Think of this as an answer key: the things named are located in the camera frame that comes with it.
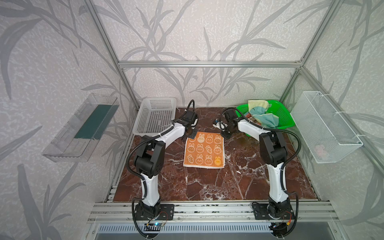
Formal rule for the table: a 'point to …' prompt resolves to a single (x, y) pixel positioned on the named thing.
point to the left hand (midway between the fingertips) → (191, 128)
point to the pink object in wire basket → (319, 149)
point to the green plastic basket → (277, 110)
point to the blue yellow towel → (257, 110)
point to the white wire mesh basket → (328, 135)
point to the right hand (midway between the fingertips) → (224, 129)
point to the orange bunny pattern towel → (206, 150)
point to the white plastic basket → (153, 116)
